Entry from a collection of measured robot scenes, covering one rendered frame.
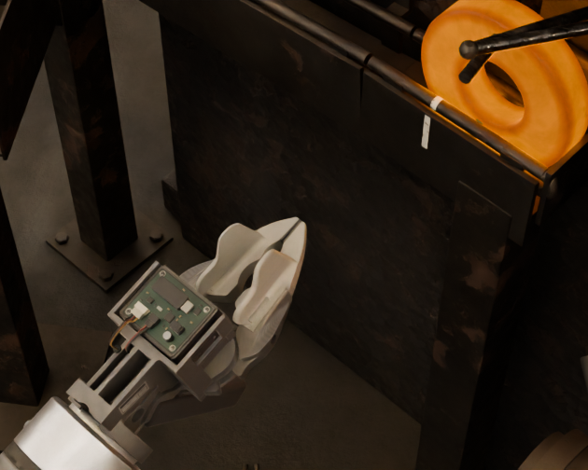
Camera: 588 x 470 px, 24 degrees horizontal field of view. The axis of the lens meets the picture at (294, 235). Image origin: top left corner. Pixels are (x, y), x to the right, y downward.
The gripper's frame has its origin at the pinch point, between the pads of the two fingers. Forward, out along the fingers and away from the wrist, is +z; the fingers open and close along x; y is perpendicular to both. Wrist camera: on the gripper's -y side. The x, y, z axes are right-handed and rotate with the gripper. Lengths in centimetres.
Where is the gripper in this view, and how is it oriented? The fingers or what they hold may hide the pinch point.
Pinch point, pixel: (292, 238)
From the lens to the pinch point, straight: 103.0
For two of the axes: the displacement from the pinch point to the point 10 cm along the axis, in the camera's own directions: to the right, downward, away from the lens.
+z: 6.5, -7.4, 1.8
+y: -2.1, -4.0, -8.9
